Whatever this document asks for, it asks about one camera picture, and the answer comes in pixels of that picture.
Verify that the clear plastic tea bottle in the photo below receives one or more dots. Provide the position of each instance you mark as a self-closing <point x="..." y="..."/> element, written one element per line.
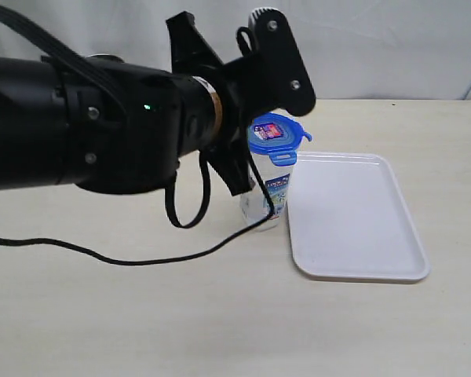
<point x="276" y="172"/>

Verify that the blue bottle lid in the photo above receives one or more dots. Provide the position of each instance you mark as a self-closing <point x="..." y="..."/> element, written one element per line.
<point x="276" y="137"/>

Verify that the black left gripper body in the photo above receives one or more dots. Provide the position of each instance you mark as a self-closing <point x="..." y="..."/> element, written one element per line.
<point x="270" y="73"/>

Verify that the white plastic tray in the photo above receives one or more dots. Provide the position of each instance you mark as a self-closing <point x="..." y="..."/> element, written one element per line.
<point x="348" y="221"/>

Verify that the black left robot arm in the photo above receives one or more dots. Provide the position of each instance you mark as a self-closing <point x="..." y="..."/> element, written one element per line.
<point x="120" y="129"/>

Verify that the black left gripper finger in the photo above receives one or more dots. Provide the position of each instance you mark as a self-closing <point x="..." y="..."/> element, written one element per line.
<point x="232" y="165"/>

